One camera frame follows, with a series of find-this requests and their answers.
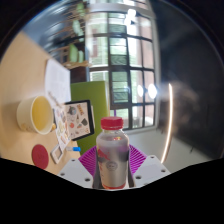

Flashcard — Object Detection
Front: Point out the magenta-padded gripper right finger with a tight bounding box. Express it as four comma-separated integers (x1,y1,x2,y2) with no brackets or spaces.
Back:
126,143,172,188

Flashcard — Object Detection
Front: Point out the cream mug with yellow handle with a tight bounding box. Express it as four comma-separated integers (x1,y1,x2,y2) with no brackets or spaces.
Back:
16,95,57,136

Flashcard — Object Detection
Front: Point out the long curved ceiling light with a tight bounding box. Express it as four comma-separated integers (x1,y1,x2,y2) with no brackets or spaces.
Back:
160,83,174,164

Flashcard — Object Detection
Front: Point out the small white box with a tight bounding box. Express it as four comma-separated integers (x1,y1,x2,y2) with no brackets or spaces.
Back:
49,145,64,165

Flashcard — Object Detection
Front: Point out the white printed paper sheet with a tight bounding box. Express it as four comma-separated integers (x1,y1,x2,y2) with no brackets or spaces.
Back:
44,58,72,108

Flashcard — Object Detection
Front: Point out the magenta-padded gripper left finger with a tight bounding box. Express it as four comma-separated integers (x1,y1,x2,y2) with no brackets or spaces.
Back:
57,145,100,189

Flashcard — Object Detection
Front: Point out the small blue-capped tube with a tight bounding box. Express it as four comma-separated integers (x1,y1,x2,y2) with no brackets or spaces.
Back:
65,146,82,153

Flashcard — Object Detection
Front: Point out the flat round red coaster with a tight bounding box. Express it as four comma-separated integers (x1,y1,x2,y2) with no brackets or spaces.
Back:
31,143,50,170

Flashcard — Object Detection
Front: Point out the clear red-capped drink bottle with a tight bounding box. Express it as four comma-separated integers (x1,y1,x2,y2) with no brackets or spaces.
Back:
95,116,131,190

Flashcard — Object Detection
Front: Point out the green upholstered bench backrest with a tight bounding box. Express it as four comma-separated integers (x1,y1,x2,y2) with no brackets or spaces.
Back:
70,80,111,156

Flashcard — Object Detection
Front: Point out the group of green-seated wooden chairs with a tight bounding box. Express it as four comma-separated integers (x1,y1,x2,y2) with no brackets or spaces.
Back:
49,3,91,69

